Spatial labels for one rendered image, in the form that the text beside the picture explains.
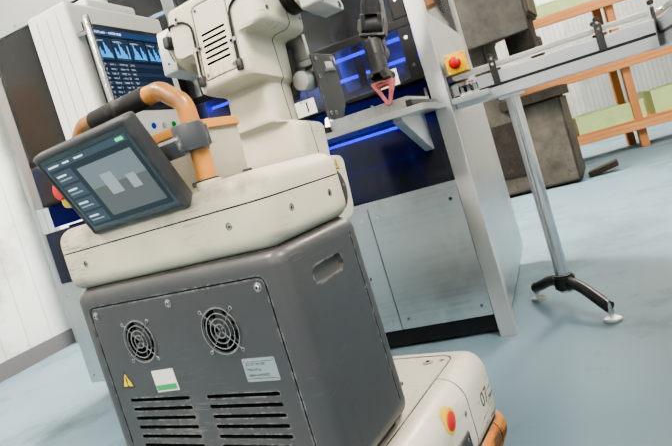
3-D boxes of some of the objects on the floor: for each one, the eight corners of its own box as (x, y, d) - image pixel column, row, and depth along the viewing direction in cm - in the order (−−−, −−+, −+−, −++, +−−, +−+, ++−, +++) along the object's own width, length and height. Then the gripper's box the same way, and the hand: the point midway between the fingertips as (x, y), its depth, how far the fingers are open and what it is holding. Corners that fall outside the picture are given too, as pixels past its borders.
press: (603, 162, 585) (532, -96, 571) (633, 173, 467) (544, -151, 453) (467, 198, 623) (397, -43, 609) (463, 217, 506) (376, -81, 492)
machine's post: (502, 330, 216) (341, -225, 205) (518, 328, 214) (356, -234, 203) (501, 337, 210) (334, -235, 199) (517, 334, 208) (350, -244, 197)
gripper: (370, 62, 181) (383, 110, 180) (360, 57, 171) (374, 107, 170) (390, 55, 178) (404, 103, 177) (381, 49, 169) (395, 99, 168)
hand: (388, 102), depth 174 cm, fingers closed, pressing on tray
